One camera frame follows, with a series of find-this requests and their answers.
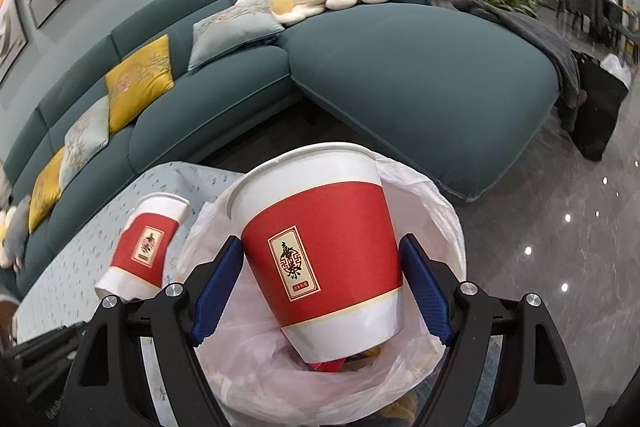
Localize teal sofa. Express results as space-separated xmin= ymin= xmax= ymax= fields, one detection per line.
xmin=0 ymin=0 xmax=561 ymax=303

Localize red and white paper cup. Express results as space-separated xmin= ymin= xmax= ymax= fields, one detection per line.
xmin=95 ymin=193 xmax=191 ymax=303
xmin=225 ymin=142 xmax=405 ymax=365

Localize large yellow embroidered cushion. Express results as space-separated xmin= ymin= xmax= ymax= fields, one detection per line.
xmin=105 ymin=33 xmax=176 ymax=135

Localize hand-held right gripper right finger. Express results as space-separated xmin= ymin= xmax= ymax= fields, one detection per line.
xmin=398 ymin=233 xmax=588 ymax=427

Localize small yellow cushion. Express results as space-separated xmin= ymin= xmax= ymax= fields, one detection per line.
xmin=27 ymin=147 xmax=66 ymax=235

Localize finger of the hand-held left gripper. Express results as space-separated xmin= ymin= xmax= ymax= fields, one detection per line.
xmin=12 ymin=323 xmax=90 ymax=354

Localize grey embroidered cushion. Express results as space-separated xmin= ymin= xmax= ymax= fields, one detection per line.
xmin=59 ymin=96 xmax=111 ymax=192
xmin=187 ymin=0 xmax=286 ymax=72

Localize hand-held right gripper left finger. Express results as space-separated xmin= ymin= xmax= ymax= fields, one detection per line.
xmin=59 ymin=234 xmax=246 ymax=427

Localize floral tablecloth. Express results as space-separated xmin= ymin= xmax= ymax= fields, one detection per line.
xmin=12 ymin=161 xmax=241 ymax=427

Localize dark dining chairs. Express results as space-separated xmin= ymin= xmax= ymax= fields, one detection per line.
xmin=565 ymin=0 xmax=626 ymax=48

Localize black bag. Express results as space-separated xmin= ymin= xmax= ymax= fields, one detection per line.
xmin=570 ymin=52 xmax=631 ymax=162

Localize grey blanket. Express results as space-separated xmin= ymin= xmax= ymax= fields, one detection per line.
xmin=452 ymin=0 xmax=581 ymax=132

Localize white shopping bag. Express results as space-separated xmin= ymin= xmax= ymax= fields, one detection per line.
xmin=600 ymin=54 xmax=633 ymax=88

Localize trash bin with white liner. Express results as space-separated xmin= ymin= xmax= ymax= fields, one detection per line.
xmin=175 ymin=152 xmax=468 ymax=427

